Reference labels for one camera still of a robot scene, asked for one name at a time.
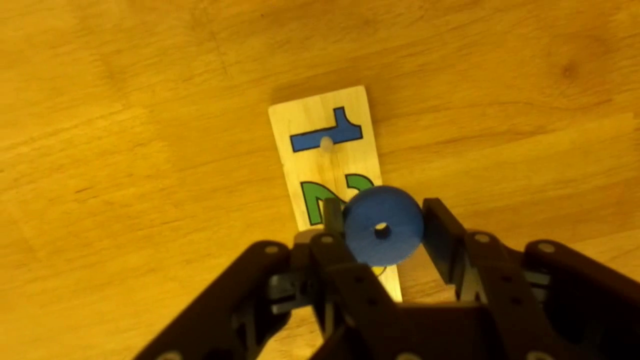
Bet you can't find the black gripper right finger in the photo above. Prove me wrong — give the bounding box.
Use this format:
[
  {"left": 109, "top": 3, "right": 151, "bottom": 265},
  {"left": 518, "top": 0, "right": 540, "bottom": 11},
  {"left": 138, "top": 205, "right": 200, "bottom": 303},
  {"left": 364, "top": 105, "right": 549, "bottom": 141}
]
[{"left": 399, "top": 198, "right": 640, "bottom": 360}]

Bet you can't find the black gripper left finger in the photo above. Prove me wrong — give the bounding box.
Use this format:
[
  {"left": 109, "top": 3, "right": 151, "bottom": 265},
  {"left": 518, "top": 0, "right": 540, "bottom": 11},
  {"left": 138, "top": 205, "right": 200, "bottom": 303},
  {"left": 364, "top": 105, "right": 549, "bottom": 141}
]
[{"left": 135, "top": 200, "right": 394, "bottom": 360}]

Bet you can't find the wooden number peg board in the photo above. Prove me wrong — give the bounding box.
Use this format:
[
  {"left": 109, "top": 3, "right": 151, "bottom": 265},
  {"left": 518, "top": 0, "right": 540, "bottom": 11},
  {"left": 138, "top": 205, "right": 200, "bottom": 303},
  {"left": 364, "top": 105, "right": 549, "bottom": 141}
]
[{"left": 266, "top": 84, "right": 407, "bottom": 307}]

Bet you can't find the blue ring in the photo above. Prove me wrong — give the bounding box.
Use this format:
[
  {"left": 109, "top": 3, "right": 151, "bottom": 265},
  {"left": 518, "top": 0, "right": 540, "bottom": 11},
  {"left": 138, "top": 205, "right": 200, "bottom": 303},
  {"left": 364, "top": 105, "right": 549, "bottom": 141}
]
[{"left": 342, "top": 185, "right": 427, "bottom": 268}]

